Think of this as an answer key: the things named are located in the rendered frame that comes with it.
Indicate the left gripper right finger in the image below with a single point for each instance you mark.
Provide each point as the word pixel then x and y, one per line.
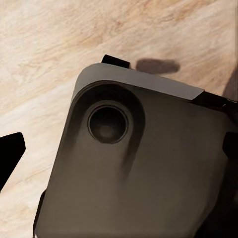
pixel 230 148

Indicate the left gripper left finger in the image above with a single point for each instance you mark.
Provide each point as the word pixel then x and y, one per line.
pixel 12 147

